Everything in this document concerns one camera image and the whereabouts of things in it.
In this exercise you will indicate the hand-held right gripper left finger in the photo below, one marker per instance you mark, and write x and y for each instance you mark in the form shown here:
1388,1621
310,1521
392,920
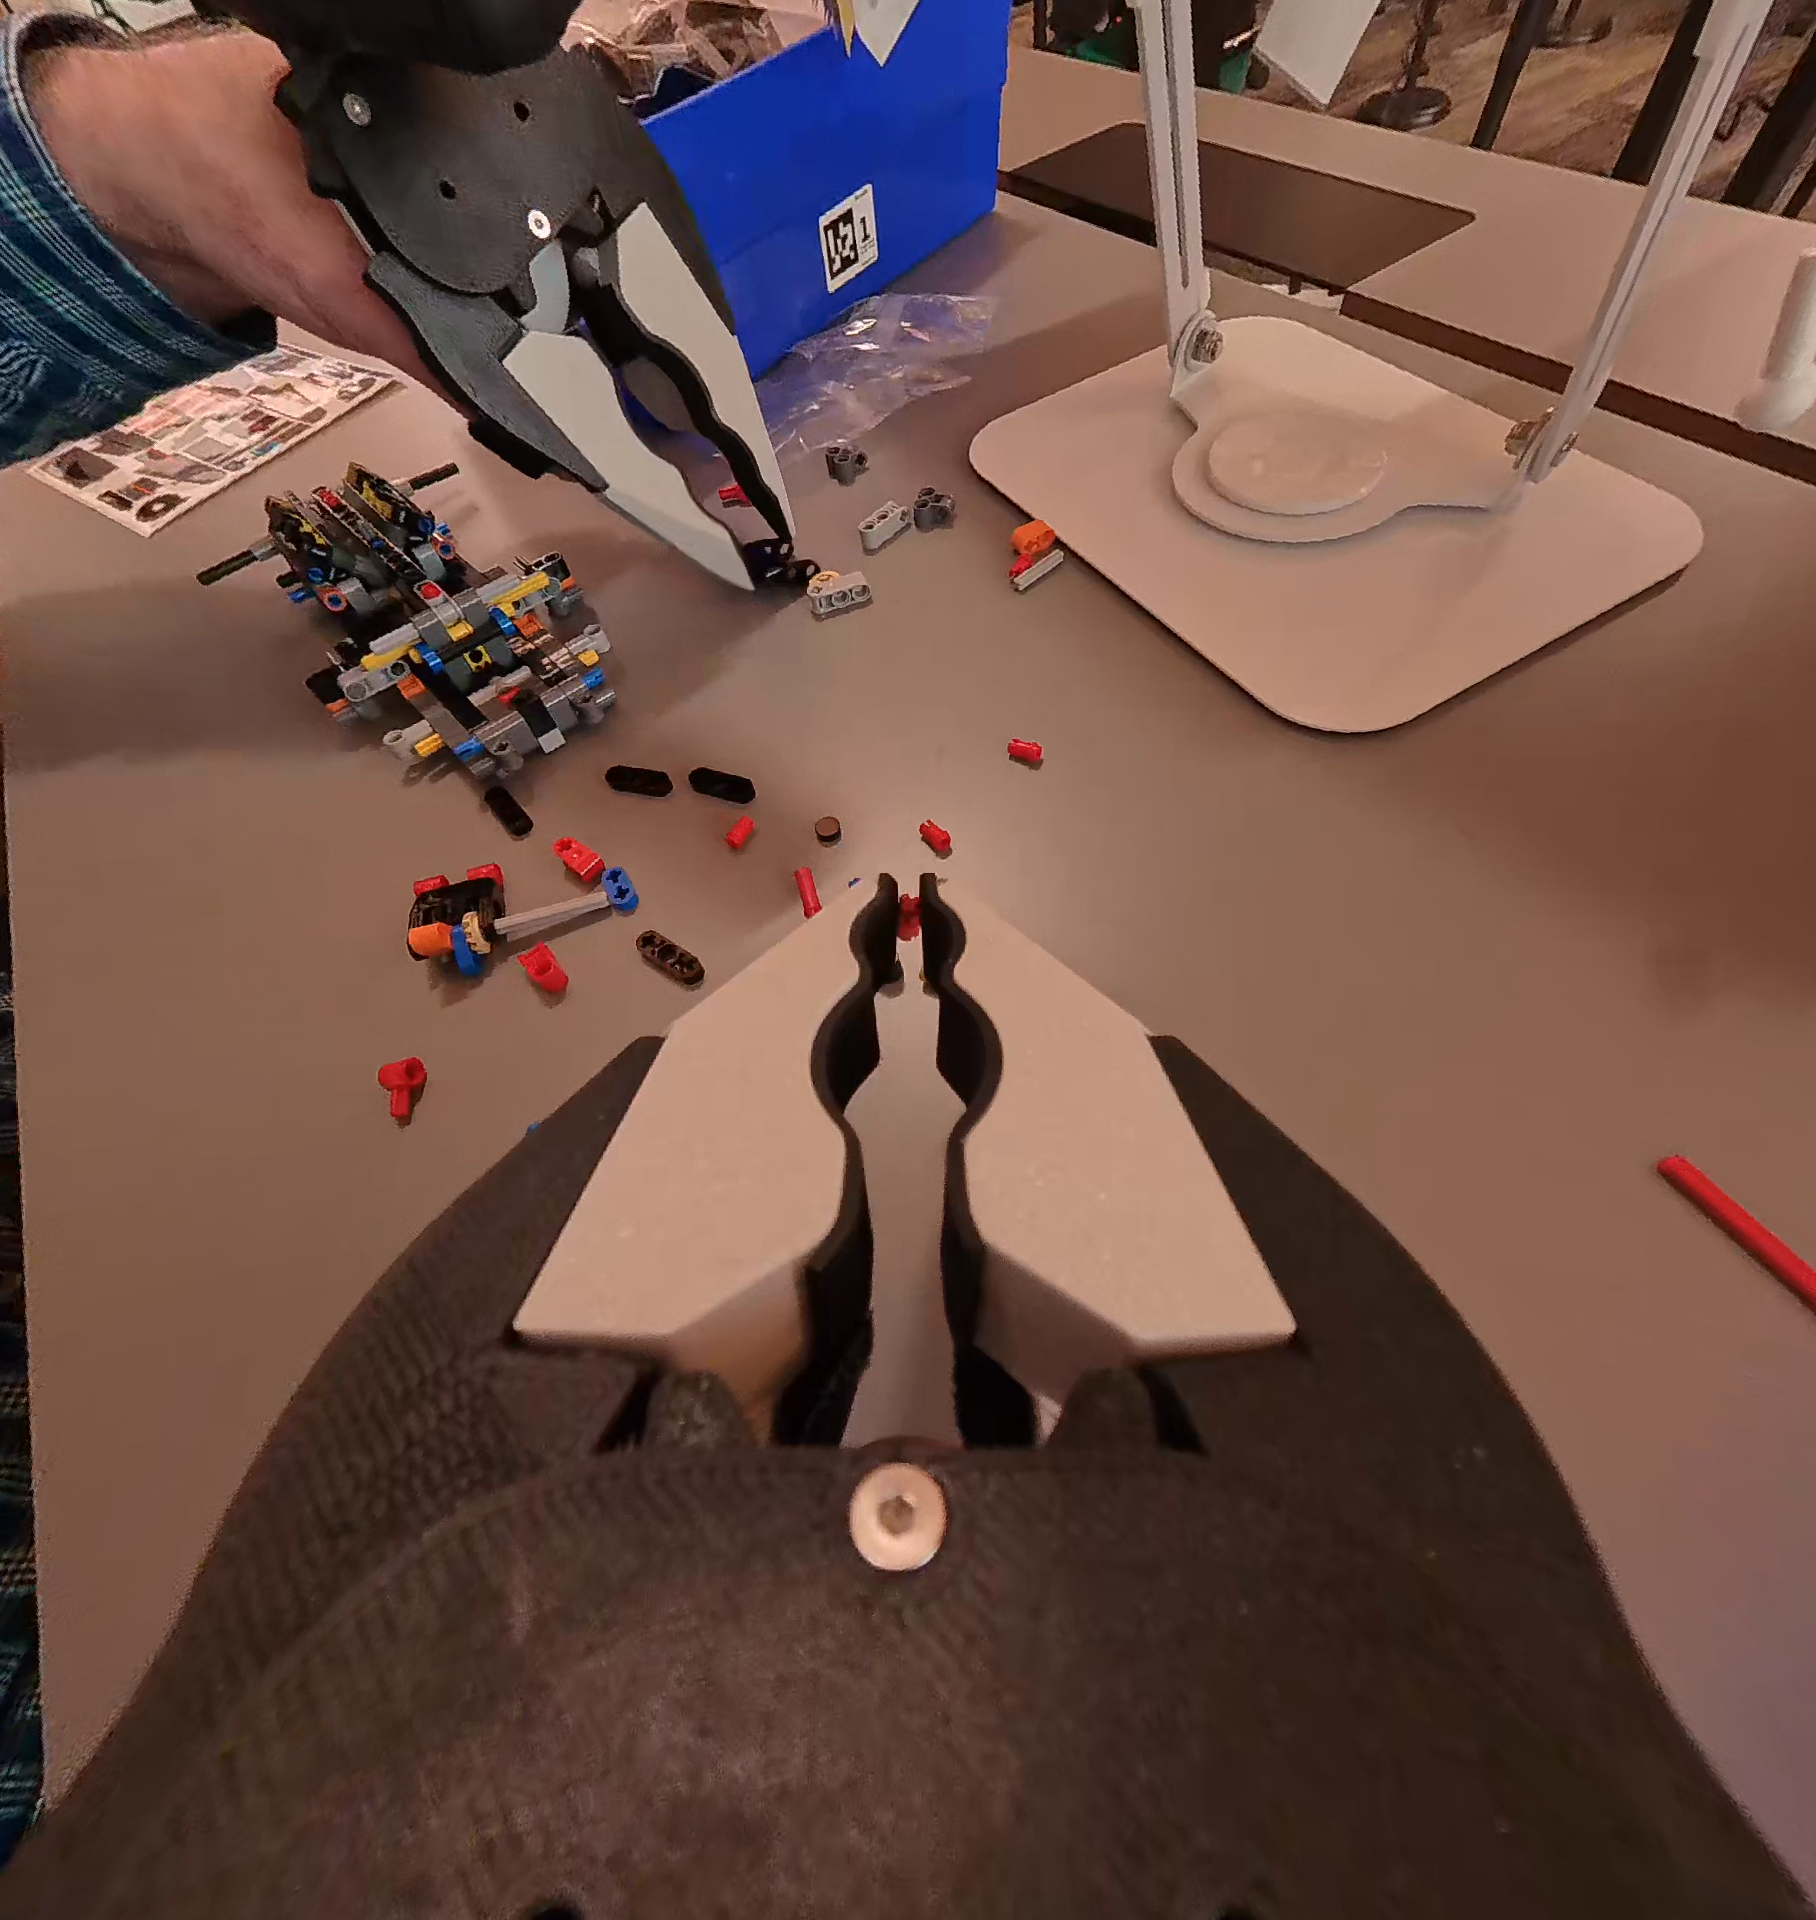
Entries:
684,1199

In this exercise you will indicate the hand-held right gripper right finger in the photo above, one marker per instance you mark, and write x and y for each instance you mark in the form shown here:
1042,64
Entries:
1133,1199

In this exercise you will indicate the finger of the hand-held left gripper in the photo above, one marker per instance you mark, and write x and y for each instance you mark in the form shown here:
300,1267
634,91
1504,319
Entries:
684,313
595,422

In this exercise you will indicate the black angled lego piece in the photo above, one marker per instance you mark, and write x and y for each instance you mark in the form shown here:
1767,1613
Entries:
784,568

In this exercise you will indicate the grey black lego chassis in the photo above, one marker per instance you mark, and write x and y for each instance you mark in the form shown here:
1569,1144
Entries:
443,631

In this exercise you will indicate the small orange blue lego assembly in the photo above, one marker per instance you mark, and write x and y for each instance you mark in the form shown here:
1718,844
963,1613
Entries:
467,930

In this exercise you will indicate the person's left forearm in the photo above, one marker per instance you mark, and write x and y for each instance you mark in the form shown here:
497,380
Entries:
36,270

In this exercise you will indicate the black lego liftarm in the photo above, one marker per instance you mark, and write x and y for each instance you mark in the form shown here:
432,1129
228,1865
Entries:
638,780
673,954
719,781
507,810

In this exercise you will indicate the light grey lego beam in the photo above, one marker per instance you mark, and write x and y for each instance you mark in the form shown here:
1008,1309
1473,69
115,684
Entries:
886,524

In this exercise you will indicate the grey lego beam tan pin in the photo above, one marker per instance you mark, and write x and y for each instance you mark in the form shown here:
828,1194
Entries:
842,595

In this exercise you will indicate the blue lego connector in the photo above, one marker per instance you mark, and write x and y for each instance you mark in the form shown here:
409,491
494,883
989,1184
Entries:
619,890

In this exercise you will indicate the short grey lego axle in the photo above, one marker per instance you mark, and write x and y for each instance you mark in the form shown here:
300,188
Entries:
1036,568

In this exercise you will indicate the long red lego axle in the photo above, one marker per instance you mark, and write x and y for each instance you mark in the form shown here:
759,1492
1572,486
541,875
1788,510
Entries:
1764,1254

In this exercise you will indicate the person's left hand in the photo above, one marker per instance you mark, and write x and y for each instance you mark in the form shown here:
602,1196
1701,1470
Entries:
203,179

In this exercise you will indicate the blue bin with white tag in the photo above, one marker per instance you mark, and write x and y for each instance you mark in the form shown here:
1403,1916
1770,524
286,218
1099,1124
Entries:
787,179

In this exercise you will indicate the crumpled clear plastic bag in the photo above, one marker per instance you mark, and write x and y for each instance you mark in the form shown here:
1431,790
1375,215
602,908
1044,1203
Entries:
877,358

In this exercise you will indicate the printed parts leaflet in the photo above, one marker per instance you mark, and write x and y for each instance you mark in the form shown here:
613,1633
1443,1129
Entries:
203,442

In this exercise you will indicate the instruction booklet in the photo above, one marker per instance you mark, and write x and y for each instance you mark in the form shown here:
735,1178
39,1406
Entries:
1306,36

